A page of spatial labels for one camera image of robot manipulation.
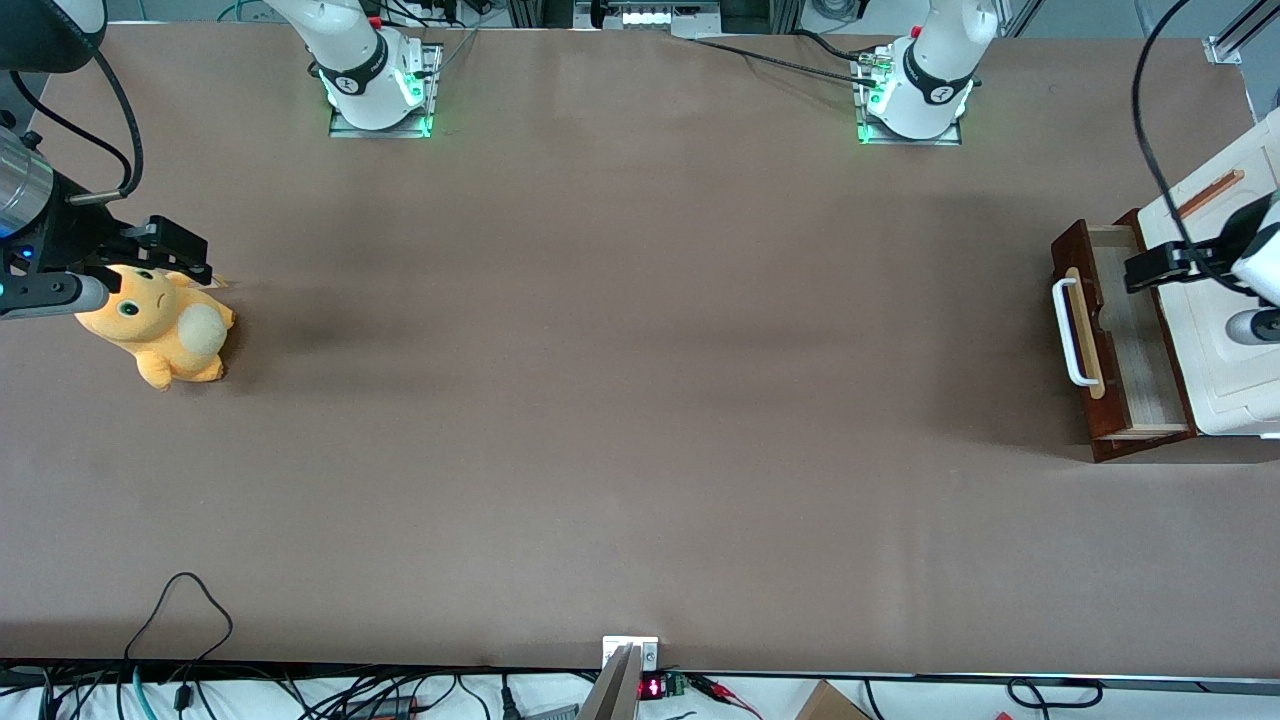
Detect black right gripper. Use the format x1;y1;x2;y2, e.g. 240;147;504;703
0;178;215;288

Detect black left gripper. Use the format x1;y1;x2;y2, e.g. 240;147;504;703
1125;198;1279;295

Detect dark wooden drawer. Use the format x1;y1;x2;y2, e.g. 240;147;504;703
1050;218;1196;446

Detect white drawer handle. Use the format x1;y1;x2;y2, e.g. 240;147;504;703
1052;277;1104;388

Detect white drawer cabinet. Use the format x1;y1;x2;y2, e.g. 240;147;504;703
1090;105;1280;463

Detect orange plush toy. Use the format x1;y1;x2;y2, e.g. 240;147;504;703
75;262;238;393

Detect white lit power strip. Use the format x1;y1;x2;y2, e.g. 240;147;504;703
575;0;723;33

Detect brown cardboard piece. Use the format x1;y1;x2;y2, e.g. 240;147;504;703
795;680;871;720

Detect red clip test leads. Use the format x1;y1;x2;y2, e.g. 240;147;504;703
688;674;763;717

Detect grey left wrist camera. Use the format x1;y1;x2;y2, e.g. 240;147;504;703
1226;306;1280;347

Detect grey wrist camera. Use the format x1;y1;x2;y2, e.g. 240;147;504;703
1226;306;1280;347
0;270;111;321

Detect tan wooden handle backplate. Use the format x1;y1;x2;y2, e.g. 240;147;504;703
1065;266;1109;401

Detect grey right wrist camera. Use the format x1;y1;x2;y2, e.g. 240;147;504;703
0;270;111;321

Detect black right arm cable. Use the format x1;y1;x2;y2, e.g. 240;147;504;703
8;45;146;206

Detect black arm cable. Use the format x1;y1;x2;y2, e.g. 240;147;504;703
1132;0;1280;299
8;45;146;206

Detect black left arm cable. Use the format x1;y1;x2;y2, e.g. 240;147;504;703
1132;0;1280;299

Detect aluminium frame profile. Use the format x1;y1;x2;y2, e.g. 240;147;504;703
1205;0;1280;66

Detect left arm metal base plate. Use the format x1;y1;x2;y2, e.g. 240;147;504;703
858;45;963;147

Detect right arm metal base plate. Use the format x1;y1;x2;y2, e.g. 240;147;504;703
330;42;444;139

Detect thin black looped cable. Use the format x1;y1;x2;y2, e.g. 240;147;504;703
122;572;235;713

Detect black cable across table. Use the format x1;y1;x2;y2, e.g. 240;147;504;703
672;30;881;89

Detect thick black coiled cable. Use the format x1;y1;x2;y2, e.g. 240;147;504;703
1005;678;1106;709

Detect white metal bracket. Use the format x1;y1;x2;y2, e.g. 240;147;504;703
602;636;660;673

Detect grey wedge-shaped mount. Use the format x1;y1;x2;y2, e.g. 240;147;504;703
575;645;641;720

